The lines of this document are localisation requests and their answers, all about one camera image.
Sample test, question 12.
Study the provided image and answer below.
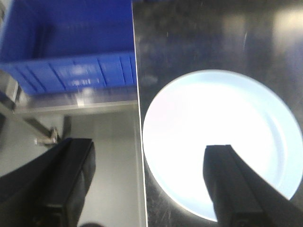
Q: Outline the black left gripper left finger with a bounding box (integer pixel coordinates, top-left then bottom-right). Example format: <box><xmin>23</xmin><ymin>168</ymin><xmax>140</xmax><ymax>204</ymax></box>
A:
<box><xmin>0</xmin><ymin>138</ymin><xmax>96</xmax><ymax>227</ymax></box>

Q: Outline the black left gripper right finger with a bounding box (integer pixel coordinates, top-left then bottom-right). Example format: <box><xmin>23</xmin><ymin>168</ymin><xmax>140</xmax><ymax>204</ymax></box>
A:
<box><xmin>203</xmin><ymin>145</ymin><xmax>303</xmax><ymax>227</ymax></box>

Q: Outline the light blue plate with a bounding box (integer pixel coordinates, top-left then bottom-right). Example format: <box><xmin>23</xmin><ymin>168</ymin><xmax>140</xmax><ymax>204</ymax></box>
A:
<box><xmin>143</xmin><ymin>70</ymin><xmax>303</xmax><ymax>221</ymax></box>

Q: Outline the blue bin lower left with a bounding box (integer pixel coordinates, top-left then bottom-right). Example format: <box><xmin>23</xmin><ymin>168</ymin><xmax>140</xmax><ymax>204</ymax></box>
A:
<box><xmin>0</xmin><ymin>0</ymin><xmax>136</xmax><ymax>95</ymax></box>

